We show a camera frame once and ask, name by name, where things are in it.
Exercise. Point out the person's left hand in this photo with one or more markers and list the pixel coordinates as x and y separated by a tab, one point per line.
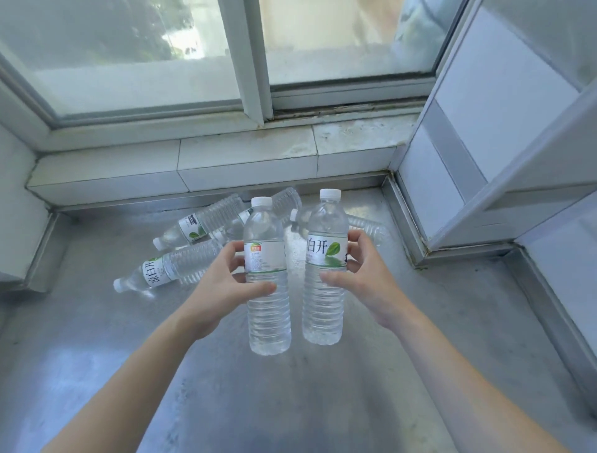
210	294

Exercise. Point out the person's right forearm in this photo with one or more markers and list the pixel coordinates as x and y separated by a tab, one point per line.
480	387

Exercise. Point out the white tiled window sill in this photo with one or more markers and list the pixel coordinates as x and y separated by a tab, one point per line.
210	161

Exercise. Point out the person's right hand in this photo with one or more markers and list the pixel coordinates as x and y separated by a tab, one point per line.
373	284

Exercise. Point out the person's left forearm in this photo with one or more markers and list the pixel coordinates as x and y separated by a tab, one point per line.
126	387

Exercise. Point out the white sliding window frame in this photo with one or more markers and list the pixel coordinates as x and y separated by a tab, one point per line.
254	70

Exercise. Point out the clear water bottle green-leaf label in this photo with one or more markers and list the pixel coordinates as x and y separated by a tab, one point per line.
322	308

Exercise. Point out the clear water bottle red-logo label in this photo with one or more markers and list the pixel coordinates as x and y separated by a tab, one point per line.
269	322

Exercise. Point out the person's right thumb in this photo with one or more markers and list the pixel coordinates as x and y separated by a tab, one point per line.
336	279

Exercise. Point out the clear plastic water bottle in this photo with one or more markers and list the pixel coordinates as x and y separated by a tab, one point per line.
287	203
368	229
205	223
163	270

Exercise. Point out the white open window sash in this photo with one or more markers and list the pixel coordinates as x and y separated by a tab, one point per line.
494	154

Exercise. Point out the person's left thumb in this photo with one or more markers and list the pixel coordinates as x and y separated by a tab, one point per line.
254	290

